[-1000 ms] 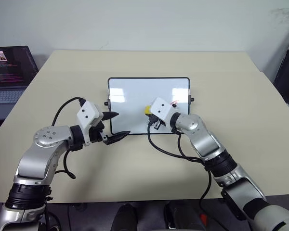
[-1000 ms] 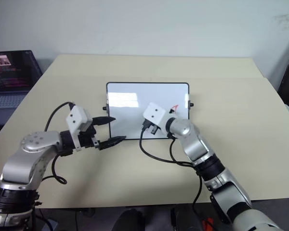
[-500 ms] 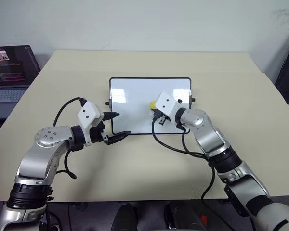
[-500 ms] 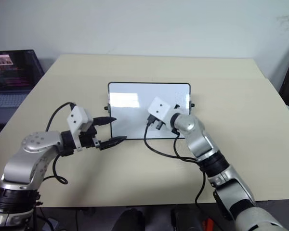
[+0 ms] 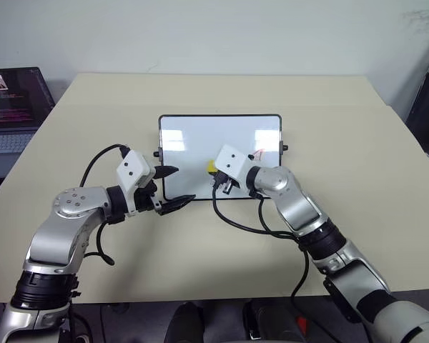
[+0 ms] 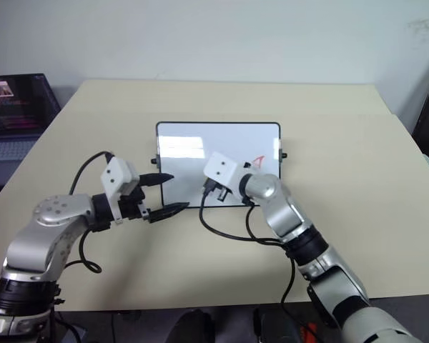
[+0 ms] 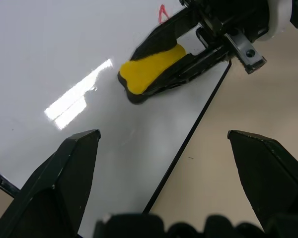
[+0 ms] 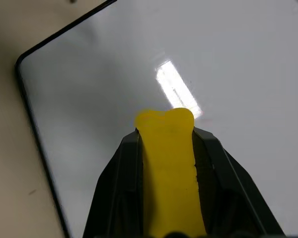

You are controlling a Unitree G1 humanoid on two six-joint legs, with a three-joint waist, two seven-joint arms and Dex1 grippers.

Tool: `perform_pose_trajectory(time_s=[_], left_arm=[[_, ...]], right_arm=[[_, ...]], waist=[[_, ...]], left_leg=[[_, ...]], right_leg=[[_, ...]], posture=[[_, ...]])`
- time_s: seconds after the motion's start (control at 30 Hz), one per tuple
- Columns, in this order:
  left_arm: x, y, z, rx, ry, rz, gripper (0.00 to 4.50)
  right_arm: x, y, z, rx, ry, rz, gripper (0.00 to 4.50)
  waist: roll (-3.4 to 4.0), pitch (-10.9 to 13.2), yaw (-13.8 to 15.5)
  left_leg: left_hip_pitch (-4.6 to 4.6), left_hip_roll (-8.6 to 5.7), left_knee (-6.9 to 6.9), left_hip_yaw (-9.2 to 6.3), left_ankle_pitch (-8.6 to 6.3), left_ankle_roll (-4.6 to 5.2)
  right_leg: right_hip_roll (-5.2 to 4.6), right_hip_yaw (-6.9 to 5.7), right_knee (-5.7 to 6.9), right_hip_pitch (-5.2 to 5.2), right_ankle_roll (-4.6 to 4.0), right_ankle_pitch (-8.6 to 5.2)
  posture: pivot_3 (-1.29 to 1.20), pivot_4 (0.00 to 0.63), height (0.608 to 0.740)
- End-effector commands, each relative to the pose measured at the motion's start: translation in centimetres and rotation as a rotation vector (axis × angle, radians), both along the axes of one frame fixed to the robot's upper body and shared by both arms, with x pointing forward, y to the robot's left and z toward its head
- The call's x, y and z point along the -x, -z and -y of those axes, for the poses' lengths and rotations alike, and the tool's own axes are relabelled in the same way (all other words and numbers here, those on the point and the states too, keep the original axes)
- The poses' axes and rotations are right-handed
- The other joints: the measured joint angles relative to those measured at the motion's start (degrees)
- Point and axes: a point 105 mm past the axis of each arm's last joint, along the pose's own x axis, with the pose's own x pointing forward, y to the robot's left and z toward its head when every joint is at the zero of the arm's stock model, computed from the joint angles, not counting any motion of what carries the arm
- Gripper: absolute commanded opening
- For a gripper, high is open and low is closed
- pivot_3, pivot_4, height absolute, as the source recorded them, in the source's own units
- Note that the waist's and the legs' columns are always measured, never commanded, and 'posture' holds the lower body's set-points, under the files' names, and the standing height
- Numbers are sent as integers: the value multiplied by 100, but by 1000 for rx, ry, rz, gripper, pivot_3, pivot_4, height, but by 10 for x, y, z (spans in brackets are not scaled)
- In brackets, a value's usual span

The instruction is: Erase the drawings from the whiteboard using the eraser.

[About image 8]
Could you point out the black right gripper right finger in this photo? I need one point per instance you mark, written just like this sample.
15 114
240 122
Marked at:
238 198

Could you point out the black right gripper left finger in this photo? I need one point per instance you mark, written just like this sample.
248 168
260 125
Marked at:
119 196

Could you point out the yellow bone-shaped toy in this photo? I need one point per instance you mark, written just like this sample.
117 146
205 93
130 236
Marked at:
170 161

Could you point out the black-framed whiteboard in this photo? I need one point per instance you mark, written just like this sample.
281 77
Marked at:
164 62

